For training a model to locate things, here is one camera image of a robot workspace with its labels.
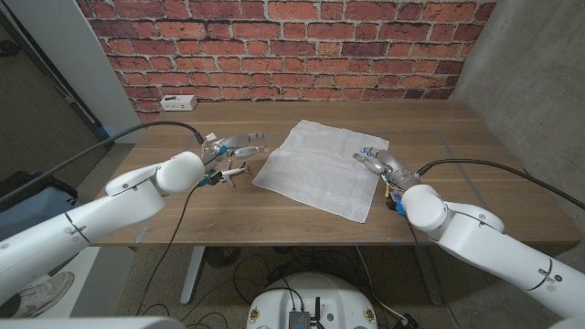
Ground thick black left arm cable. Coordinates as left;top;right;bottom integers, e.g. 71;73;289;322
0;120;206;205

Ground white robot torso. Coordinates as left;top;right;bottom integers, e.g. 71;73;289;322
246;272;379;329

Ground grey sneaker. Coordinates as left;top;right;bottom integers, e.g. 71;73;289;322
0;271;76;320

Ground small grey electronics box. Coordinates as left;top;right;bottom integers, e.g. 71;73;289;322
288;310;311;329

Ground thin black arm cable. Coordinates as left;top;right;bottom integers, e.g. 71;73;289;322
135;182;202;316
404;217;458;329

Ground red brick print backdrop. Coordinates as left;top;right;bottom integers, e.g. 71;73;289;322
75;0;499;127

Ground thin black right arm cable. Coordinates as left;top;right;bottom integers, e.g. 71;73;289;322
404;217;458;329

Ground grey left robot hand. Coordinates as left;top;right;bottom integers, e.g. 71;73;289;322
200;132;271;175

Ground black bag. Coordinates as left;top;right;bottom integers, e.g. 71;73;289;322
0;171;79;212

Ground white table leg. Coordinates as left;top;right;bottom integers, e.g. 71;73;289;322
180;246;207;305

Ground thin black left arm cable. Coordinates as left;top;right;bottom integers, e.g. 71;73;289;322
135;182;202;316

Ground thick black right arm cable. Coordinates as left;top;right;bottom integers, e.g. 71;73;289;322
416;158;585;211

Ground black floor fan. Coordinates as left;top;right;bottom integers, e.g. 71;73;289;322
204;246;242;270

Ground white floor cable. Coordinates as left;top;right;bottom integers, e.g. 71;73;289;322
355;246;409;322

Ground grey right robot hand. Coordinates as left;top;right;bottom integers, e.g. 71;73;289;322
351;145;421;191

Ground white power strip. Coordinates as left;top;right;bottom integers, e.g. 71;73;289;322
159;94;198;112

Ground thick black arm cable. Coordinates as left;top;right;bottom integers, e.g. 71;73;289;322
0;120;206;205
416;158;585;211

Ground white handkerchief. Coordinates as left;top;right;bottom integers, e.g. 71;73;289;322
250;119;390;224

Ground small toy plane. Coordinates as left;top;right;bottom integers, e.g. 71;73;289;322
207;160;251;187

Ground blue storage bin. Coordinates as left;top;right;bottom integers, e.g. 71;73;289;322
0;186;87;243

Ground white wall panel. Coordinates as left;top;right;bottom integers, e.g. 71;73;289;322
4;0;146;144

